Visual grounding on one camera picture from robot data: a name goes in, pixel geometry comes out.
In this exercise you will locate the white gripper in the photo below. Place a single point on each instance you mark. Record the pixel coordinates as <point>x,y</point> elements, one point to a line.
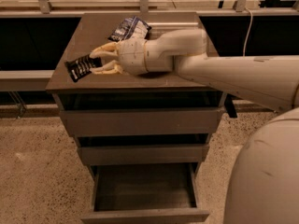
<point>131,57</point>

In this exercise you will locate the black rxbar chocolate bar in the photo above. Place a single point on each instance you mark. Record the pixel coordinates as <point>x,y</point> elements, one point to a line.
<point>81,67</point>

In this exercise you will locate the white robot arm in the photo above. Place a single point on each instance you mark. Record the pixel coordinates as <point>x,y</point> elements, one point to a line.
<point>264,183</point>

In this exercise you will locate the top grey drawer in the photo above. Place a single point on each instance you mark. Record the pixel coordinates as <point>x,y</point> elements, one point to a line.
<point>141,122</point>

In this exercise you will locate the grey drawer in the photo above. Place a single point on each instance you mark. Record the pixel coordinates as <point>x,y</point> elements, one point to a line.
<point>142,154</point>
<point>145,194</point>
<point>141,122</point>

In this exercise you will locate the grey drawer cabinet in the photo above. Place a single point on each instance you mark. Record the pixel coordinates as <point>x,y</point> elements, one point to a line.
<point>143,139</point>

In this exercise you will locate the middle grey drawer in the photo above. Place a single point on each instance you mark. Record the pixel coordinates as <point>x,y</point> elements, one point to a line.
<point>142,154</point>

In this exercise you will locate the bottom grey drawer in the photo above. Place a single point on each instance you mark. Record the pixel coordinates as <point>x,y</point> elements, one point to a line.
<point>145,194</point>

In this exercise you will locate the blue white chip bag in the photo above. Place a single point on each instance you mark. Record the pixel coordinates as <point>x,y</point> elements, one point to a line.
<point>132,27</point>

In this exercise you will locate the metal railing frame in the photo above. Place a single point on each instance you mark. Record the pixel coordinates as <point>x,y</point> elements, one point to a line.
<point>36,80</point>

